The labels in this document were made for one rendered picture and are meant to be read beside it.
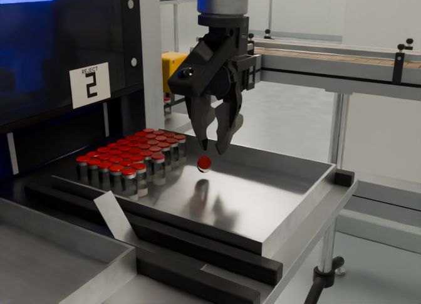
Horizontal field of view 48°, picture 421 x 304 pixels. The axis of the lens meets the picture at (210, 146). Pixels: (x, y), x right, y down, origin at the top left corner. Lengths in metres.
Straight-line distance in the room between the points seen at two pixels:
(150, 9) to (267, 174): 0.37
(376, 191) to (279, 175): 0.88
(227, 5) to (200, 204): 0.28
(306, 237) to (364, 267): 1.57
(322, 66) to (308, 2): 7.61
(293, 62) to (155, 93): 0.73
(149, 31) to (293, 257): 0.51
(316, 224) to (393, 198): 0.99
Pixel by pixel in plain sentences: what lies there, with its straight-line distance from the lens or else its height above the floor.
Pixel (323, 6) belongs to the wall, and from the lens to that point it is 9.04.
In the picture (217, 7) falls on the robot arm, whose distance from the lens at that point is 0.68.
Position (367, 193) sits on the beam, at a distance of 1.63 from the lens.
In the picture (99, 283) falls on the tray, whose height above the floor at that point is 0.90.
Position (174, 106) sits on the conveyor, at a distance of 1.18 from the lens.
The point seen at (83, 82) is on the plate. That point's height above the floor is 1.03.
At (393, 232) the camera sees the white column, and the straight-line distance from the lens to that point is 2.33.
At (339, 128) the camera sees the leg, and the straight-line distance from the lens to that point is 1.60.
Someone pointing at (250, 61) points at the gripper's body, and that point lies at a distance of 0.74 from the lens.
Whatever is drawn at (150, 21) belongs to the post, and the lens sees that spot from 0.90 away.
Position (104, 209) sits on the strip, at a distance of 0.58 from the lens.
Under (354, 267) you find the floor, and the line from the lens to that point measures 2.17.
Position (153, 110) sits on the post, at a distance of 0.93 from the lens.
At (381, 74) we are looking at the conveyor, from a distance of 1.49.
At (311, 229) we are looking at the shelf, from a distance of 0.63.
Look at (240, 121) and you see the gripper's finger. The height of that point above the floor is 0.97.
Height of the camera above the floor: 1.19
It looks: 20 degrees down
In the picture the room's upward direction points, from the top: straight up
